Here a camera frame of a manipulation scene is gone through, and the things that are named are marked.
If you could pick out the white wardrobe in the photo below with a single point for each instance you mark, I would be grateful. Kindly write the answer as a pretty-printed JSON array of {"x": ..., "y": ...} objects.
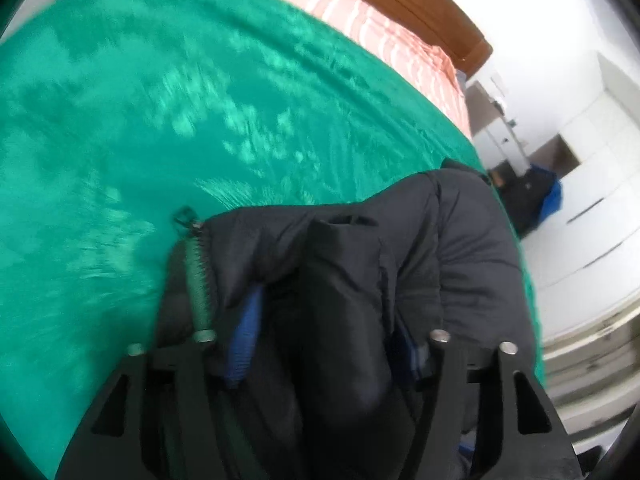
[{"x": 600, "y": 185}]

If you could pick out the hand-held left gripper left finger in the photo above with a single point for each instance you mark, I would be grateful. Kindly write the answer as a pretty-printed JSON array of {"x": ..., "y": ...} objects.
[{"x": 245, "y": 340}]

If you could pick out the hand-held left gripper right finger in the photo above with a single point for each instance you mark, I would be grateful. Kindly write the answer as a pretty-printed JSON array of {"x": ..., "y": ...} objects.
[{"x": 442, "y": 370}]

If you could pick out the blue garment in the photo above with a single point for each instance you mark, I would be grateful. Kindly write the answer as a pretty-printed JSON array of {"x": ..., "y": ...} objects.
[{"x": 552, "y": 195}]

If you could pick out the wooden headboard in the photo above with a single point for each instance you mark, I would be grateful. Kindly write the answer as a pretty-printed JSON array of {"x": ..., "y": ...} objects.
[{"x": 440, "y": 15}]

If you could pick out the white nightstand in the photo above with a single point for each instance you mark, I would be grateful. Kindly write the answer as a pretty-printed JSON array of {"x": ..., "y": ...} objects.
[{"x": 500, "y": 140}]

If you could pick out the black quilted jacket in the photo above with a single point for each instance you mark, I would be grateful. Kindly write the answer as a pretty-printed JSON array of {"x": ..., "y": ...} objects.
[{"x": 350, "y": 285}]

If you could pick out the black and blue bag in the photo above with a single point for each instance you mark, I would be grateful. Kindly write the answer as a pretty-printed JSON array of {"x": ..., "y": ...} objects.
[{"x": 520, "y": 200}]

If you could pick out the green patterned blanket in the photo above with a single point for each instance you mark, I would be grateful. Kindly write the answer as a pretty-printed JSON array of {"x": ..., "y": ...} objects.
[{"x": 125, "y": 135}]

